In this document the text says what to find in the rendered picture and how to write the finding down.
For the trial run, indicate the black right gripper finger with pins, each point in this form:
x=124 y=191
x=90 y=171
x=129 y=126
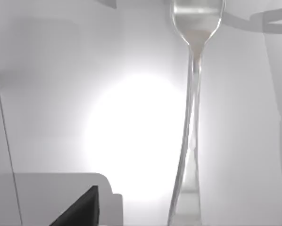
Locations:
x=84 y=209

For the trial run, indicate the silver metal fork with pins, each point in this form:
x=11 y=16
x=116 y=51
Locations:
x=192 y=117

